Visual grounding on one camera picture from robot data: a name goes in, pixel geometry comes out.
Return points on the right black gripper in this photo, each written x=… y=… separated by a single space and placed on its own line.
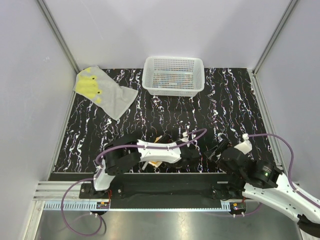
x=211 y=154

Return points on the grey towel yellow frog print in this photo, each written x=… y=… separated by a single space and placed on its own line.
x=95 y=85

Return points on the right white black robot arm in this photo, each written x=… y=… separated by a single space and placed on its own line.
x=298 y=205

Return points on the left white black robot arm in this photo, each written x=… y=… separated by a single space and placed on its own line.
x=119 y=158

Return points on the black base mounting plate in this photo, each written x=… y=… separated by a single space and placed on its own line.
x=170 y=188

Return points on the white plastic mesh basket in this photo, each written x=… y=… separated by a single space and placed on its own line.
x=173 y=76

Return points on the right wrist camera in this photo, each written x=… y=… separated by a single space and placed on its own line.
x=245 y=147

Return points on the white slotted cable duct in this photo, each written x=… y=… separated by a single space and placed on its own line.
x=120 y=206

